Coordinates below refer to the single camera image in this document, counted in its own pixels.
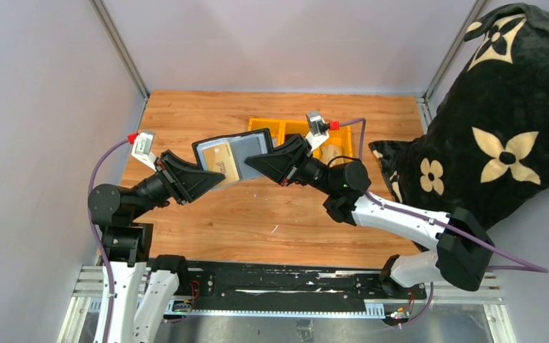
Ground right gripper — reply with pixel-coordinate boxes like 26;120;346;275
244;134;337;197

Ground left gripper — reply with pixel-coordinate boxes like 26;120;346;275
131;149;225;220

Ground black leather card holder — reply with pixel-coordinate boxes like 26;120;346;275
192;129;273;189

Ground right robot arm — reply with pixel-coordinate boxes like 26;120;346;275
244;134;493;299

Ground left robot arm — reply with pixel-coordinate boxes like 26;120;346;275
88;150;225;342

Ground gold cards in bin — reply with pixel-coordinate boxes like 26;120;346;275
320;144;343;164

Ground yellow three-compartment bin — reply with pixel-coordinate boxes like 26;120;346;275
248;117;356;164

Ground black floral blanket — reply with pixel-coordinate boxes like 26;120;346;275
369;3;549;229

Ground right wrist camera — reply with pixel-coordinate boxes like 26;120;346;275
305;111;330;152

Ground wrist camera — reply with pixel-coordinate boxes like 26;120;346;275
128;130;157;171
305;111;330;152

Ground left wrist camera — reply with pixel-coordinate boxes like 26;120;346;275
128;130;157;171

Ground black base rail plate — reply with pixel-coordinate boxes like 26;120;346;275
174;260;427;314

